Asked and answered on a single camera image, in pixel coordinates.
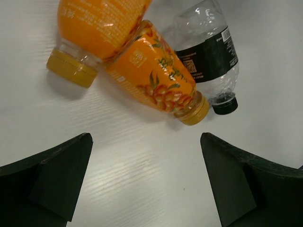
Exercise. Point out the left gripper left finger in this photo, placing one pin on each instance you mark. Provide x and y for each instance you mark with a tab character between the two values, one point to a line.
42	190

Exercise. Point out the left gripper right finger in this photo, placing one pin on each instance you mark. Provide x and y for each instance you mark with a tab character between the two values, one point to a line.
250	191

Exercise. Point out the black label clear bottle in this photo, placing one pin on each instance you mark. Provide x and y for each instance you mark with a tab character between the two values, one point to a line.
201	39

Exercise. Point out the orange bottle fruit label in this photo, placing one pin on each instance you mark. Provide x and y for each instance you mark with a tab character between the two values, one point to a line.
149	70

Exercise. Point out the orange bottle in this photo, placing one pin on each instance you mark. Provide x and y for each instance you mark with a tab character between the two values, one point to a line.
92	32

